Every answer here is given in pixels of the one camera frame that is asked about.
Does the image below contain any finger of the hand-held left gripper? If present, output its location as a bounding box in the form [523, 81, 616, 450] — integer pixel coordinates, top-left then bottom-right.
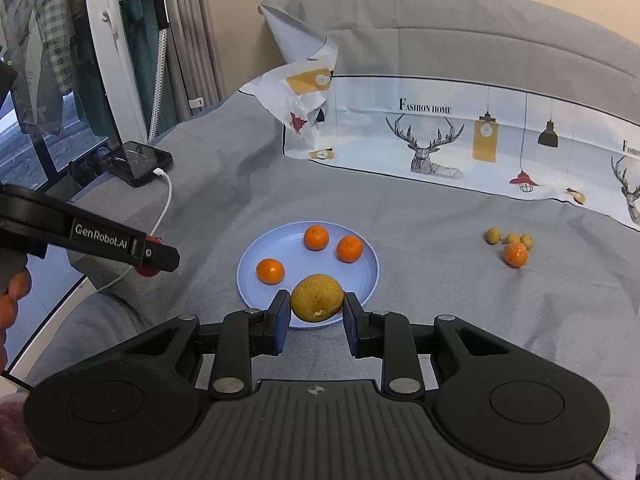
[133, 234, 181, 273]

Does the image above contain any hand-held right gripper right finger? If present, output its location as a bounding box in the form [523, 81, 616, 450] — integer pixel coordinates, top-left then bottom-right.
[344, 292, 548, 397]

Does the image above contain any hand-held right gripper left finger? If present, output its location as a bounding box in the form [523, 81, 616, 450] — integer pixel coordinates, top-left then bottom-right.
[85, 290, 292, 398]

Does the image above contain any red cherry tomato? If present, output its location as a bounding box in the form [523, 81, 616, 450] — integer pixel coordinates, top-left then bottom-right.
[134, 235, 166, 278]

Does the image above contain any large yellow-green citrus fruit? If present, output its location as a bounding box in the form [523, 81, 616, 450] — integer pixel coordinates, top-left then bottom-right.
[290, 273, 346, 324]

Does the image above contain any small orange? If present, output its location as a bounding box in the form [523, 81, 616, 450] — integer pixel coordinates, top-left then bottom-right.
[256, 258, 286, 285]
[336, 235, 364, 263]
[303, 225, 330, 251]

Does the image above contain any blue plate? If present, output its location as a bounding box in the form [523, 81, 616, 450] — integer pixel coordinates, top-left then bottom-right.
[236, 221, 381, 330]

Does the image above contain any plastic-wrapped orange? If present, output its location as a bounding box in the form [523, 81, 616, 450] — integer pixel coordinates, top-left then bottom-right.
[502, 241, 529, 268]

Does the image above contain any person's left hand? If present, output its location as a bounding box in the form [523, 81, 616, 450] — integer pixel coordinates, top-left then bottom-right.
[0, 269, 32, 373]

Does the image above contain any black phone holder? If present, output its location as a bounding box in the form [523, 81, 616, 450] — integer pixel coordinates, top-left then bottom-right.
[67, 147, 118, 186]

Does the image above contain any grey bed sheet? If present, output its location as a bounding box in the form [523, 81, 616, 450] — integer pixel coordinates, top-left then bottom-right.
[25, 95, 640, 480]

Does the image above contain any black smartphone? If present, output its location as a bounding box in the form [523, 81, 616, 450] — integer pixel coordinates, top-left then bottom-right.
[97, 141, 174, 189]

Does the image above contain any printed white pillow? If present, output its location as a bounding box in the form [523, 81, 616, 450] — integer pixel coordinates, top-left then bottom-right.
[239, 0, 640, 233]

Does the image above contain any plaid shirt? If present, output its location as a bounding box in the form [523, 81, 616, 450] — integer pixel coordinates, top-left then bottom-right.
[0, 0, 81, 136]

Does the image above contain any pink fuzzy cloth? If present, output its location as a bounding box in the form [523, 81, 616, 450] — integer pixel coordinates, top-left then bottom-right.
[0, 390, 41, 476]

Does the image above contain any grey curtain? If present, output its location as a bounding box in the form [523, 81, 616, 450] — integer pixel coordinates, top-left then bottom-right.
[165, 0, 226, 121]

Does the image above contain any grey quilt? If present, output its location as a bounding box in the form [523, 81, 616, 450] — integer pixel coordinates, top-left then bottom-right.
[270, 0, 640, 126]

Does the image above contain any white charging cable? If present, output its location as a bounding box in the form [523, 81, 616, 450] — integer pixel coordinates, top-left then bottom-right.
[97, 167, 173, 293]

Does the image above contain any black-white braided steamer hose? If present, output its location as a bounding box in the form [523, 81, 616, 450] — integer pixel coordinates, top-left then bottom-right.
[147, 27, 168, 143]

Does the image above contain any white window frame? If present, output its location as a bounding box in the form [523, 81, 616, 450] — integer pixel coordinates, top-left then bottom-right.
[80, 0, 151, 146]

